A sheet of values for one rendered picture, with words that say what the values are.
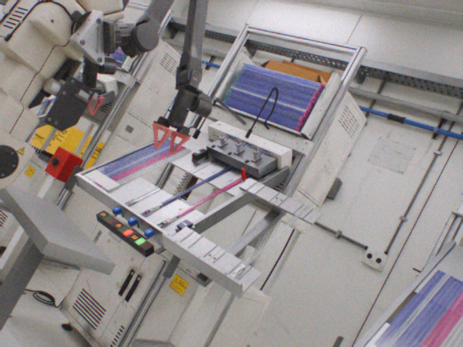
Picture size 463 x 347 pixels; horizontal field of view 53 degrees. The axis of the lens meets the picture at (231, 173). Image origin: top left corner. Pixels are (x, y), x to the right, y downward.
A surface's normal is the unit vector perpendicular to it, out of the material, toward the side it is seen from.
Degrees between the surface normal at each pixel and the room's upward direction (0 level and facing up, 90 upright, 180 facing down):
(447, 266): 44
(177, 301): 90
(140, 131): 90
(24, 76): 90
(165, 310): 90
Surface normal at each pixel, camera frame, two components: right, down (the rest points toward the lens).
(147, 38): 0.68, -0.04
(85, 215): 0.71, 0.34
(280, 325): -0.51, -0.35
